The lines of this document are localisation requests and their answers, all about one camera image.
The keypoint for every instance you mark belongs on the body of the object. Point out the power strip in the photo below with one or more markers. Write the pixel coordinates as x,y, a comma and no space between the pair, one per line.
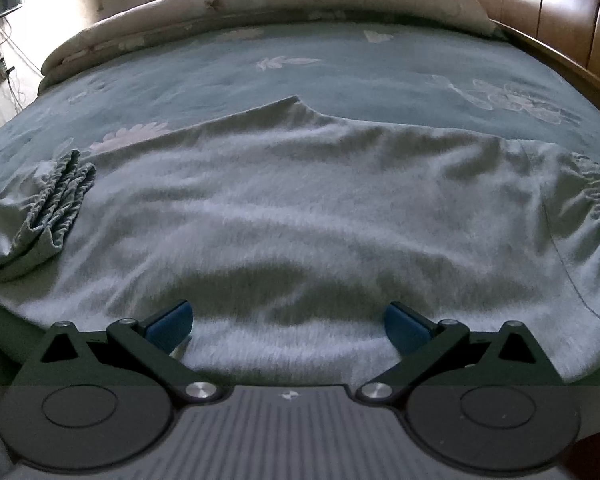
0,67

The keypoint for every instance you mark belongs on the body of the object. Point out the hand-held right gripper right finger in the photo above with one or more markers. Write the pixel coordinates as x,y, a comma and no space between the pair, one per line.
405,332

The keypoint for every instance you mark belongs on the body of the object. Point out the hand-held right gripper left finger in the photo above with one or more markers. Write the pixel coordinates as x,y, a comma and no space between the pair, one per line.
170,330

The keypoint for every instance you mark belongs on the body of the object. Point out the light grey sweatpants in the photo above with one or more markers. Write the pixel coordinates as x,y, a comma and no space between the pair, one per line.
280,220

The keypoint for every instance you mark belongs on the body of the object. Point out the rolled floral quilt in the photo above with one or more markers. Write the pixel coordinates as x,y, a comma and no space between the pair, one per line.
280,5

